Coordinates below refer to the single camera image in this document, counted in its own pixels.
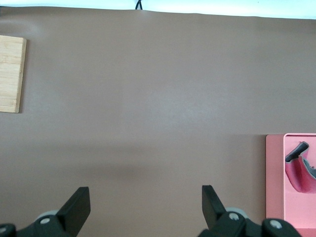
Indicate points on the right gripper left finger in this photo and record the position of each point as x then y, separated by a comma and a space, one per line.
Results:
74, 212

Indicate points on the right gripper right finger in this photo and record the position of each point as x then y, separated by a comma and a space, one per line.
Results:
214, 214

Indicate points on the brown leather table mat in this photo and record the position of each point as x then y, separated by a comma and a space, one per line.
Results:
148, 98

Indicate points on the pink plastic box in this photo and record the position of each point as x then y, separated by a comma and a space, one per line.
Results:
274, 172

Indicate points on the red cloth with grey underside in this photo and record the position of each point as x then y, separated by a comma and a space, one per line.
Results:
298, 175

